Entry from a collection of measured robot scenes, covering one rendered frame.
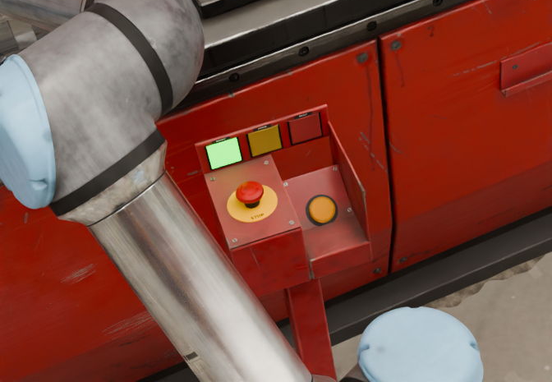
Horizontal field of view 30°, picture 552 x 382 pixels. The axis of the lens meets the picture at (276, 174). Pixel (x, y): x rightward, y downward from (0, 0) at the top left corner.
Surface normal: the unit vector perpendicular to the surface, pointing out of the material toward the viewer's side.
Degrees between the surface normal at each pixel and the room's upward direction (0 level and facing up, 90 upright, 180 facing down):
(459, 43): 90
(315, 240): 0
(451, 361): 7
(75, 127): 58
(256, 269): 90
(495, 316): 0
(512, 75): 90
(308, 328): 90
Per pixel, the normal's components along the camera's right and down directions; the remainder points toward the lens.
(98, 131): 0.40, -0.07
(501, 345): -0.14, -0.70
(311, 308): 0.28, 0.66
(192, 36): 0.89, -0.20
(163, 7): 0.50, -0.56
